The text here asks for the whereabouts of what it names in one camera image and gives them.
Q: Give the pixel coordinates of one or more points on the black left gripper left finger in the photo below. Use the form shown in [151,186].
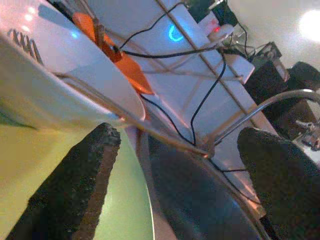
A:
[62,195]

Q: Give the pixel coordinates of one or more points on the black kitchen appliance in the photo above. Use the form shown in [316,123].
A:
[270,82]

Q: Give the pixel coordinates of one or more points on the chrome sink faucet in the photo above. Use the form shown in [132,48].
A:
[275,97]

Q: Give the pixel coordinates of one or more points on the white ceramic bowl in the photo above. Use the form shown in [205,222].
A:
[50,75]

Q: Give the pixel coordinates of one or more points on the white power adapter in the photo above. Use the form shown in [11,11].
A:
[212,25]

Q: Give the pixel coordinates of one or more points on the orange plate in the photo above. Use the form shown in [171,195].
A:
[135,75]

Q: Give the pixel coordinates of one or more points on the light green plate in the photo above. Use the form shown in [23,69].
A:
[125,200]

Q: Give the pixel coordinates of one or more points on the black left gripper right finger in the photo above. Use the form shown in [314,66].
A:
[285,185]

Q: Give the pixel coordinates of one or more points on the stainless steel sink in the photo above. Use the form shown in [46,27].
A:
[195,200]

